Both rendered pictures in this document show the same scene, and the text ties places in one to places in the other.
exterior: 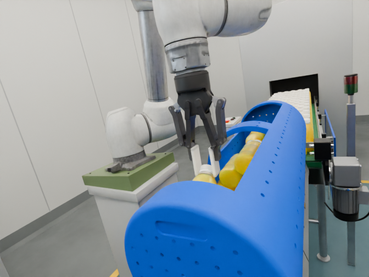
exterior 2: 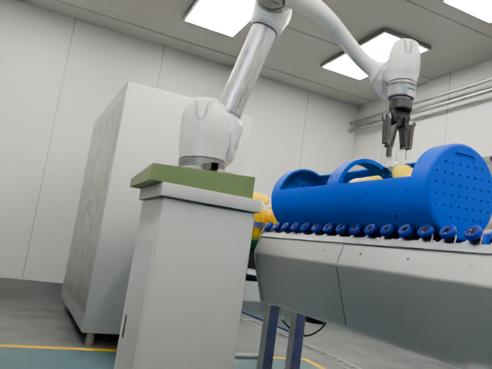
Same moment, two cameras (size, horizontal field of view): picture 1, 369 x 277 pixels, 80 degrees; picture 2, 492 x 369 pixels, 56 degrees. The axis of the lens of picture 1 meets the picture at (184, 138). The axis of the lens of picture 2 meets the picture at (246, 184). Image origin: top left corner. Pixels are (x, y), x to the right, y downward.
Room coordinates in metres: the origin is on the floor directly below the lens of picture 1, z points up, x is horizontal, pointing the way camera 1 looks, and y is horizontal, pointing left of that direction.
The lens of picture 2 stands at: (0.06, 1.46, 0.84)
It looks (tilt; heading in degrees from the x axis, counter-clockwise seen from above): 8 degrees up; 303
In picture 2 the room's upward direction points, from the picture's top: 8 degrees clockwise
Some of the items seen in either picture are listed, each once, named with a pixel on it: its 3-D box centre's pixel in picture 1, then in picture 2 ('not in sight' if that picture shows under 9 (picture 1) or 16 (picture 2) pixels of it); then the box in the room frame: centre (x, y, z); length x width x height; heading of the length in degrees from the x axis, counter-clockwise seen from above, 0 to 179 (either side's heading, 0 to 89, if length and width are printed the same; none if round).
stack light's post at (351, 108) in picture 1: (351, 190); not in sight; (1.21, -0.95, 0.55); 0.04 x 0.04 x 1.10; 59
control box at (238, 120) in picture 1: (230, 127); not in sight; (1.39, -0.31, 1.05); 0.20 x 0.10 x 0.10; 149
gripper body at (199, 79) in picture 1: (194, 93); (399, 113); (0.49, -0.04, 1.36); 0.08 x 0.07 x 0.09; 59
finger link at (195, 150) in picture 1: (196, 160); (390, 157); (0.50, -0.02, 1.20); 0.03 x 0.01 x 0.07; 149
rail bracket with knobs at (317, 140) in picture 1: (321, 149); not in sight; (1.00, -0.64, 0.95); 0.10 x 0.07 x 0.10; 59
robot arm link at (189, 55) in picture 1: (188, 59); (401, 92); (0.49, -0.04, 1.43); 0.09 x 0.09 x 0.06
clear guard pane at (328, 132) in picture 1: (329, 154); (264, 277); (1.47, -1.01, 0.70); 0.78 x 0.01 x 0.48; 149
